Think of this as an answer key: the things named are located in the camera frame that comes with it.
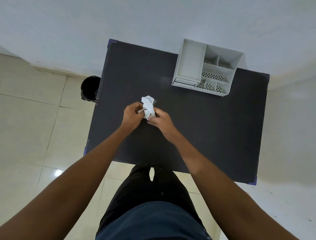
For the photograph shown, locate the person's right hand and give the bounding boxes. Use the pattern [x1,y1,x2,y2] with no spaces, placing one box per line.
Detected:
[148,108,176,136]

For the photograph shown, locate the person's left hand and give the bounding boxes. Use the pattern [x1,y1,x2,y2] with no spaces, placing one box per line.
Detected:
[123,102,145,131]

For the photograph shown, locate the white tissue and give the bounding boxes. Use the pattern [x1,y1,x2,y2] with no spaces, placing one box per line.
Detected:
[137,95,156,121]

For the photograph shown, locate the person's left forearm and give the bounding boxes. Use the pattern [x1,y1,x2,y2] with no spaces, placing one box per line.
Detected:
[0,126,136,240]

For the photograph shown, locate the person's right forearm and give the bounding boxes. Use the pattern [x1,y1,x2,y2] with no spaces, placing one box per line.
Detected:
[165,129,300,240]

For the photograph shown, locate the black table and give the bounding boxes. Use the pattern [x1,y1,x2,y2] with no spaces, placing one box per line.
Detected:
[83,39,270,185]

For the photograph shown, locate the black trash bin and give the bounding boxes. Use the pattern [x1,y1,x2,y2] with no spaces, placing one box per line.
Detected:
[81,76,101,102]

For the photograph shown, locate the person's black trousers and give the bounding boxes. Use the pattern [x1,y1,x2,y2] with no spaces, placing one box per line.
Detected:
[98,165,198,233]

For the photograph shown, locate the white plastic desk organizer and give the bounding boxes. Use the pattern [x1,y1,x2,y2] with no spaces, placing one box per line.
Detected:
[171,38,244,97]

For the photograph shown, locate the person's dark blue shirt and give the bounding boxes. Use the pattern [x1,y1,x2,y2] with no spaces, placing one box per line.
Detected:
[95,201,213,240]

